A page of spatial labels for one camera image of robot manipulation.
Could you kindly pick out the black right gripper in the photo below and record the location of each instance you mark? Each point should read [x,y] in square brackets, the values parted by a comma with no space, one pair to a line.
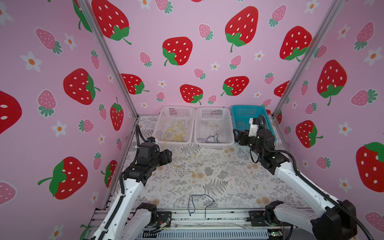
[241,134]

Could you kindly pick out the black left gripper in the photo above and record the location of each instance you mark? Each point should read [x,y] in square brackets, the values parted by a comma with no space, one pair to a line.
[165,157]

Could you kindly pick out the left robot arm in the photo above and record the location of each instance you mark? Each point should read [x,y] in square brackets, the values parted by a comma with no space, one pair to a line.
[126,195]

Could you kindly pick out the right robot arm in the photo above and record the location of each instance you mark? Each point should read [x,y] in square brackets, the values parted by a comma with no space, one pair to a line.
[331,219]

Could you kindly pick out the teal plastic basket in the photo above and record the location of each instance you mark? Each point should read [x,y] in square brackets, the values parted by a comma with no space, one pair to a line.
[243,113]

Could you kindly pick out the white plastic basket middle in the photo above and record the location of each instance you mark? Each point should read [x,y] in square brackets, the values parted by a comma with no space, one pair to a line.
[213,127]

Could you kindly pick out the white plastic basket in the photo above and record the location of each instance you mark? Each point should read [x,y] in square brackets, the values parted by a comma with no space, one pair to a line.
[175,125]
[213,127]

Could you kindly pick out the white plastic basket left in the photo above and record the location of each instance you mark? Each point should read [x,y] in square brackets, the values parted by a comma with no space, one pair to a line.
[175,125]

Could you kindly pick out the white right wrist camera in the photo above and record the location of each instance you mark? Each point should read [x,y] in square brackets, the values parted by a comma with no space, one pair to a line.
[255,125]

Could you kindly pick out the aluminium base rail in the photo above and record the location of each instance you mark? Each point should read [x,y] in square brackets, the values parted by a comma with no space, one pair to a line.
[216,224]

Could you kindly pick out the aluminium frame post right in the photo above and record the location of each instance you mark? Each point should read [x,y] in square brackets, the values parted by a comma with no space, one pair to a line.
[325,25]

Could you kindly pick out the aluminium frame post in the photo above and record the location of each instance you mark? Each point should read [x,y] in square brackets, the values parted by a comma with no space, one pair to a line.
[109,23]
[325,25]

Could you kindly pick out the aluminium frame post left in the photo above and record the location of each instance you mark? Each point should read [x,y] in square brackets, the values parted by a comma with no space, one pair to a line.
[109,23]

